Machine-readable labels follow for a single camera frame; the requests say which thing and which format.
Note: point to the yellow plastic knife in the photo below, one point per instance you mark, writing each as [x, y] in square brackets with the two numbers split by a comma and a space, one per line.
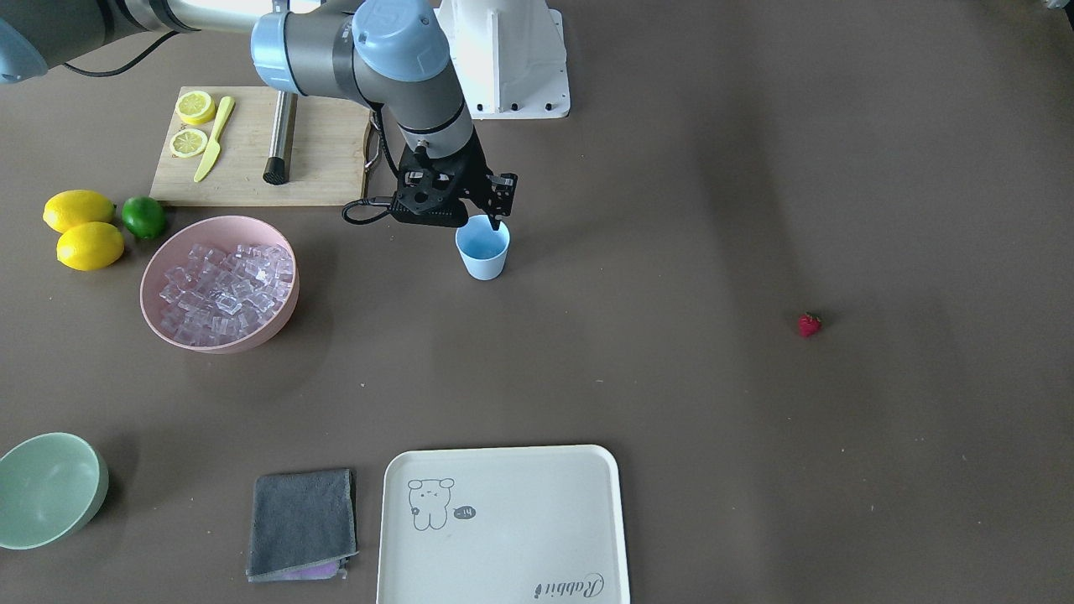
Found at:
[214, 148]

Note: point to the yellow lemon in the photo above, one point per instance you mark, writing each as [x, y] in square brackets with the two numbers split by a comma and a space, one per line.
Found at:
[90, 246]
[73, 207]

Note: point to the bamboo cutting board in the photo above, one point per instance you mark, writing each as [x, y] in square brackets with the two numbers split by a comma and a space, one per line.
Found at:
[326, 165]

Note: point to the lemon half slice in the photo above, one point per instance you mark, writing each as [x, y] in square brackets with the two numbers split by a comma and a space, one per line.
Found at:
[195, 108]
[188, 143]

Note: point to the green lime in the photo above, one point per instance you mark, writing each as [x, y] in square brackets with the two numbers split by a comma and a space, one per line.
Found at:
[143, 216]

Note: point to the red strawberry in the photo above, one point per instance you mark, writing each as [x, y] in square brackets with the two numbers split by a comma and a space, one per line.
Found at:
[809, 324]

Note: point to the mint green bowl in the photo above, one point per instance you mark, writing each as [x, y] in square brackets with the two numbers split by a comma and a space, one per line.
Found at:
[51, 486]

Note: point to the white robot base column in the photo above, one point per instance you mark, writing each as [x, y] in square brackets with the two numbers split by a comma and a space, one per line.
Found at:
[510, 57]

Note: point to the grey folded cloth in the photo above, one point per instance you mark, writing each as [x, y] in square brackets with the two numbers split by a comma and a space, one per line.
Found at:
[302, 526]

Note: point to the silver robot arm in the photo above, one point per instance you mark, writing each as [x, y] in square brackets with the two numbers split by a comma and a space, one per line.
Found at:
[377, 53]

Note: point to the cream rabbit tray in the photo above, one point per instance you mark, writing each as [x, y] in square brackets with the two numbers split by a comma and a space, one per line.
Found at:
[535, 524]

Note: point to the pink bowl of ice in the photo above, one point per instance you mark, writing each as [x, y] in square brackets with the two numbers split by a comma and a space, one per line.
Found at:
[222, 285]

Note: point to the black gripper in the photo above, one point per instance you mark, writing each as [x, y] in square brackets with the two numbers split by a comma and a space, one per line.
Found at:
[475, 184]

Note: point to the light blue plastic cup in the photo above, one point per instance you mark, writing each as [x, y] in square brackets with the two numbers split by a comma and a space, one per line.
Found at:
[483, 249]

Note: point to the steel muddler black tip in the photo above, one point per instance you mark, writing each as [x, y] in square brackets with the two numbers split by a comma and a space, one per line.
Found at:
[277, 167]

